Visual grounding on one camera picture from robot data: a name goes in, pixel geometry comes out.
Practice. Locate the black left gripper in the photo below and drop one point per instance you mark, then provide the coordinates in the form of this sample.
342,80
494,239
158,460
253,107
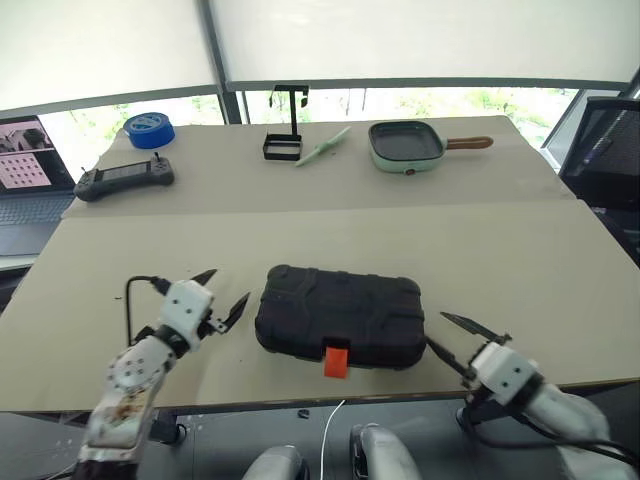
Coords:
212,327

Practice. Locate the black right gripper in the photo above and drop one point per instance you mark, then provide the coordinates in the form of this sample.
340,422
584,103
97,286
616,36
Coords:
470,374

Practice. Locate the black plastic tool case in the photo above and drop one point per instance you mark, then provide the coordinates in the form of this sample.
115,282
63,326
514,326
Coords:
340,315

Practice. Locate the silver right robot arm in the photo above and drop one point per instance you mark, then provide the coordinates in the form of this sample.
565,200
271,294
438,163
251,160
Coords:
560,405

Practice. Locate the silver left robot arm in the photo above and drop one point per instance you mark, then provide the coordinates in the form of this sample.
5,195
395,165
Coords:
135,370

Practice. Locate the silver rounded robot part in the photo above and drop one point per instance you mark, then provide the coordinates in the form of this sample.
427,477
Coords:
385,452
275,462

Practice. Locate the black handheld controller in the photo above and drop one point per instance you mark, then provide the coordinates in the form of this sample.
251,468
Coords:
125,177

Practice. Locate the blue tape roll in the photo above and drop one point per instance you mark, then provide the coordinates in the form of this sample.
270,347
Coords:
150,131

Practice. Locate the black metal hanger stand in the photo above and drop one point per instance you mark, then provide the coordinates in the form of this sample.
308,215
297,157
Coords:
293,115

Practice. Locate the green electric frying pan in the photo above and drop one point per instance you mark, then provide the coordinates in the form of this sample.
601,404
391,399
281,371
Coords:
406,155

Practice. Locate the grey laptop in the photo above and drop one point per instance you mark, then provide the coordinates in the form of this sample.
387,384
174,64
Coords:
27,210

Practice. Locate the black mesh office chair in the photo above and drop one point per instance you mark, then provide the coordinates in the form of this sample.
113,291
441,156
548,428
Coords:
605,155

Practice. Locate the white roller blind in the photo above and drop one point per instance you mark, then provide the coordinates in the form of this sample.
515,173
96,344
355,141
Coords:
100,45
425,35

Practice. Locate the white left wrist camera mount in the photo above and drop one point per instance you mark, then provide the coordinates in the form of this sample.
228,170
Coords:
187,310

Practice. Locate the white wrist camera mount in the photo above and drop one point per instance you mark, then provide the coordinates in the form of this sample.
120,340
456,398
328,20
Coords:
187,310
505,370

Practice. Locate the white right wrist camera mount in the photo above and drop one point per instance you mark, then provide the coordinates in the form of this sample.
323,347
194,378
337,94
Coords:
505,370

